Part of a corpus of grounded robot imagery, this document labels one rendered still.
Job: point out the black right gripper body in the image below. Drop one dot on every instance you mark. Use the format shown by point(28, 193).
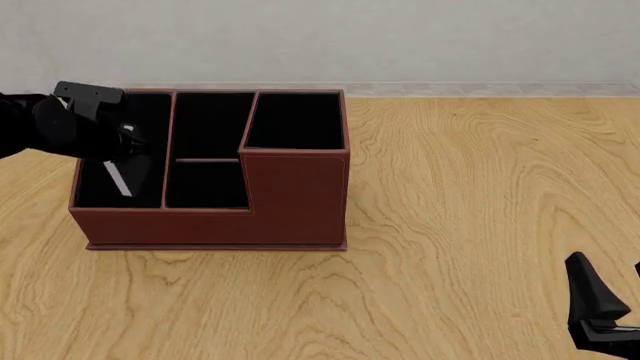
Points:
point(605, 337)

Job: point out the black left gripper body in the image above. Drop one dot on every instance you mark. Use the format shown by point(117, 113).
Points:
point(131, 140)

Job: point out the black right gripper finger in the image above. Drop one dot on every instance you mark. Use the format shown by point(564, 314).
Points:
point(638, 270)
point(592, 296)

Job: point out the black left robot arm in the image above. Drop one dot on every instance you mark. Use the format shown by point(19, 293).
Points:
point(45, 127)

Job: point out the red-brown desk caddy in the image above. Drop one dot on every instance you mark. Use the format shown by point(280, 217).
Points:
point(295, 198)

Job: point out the small flat plate on stalk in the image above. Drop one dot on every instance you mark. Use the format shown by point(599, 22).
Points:
point(90, 93)

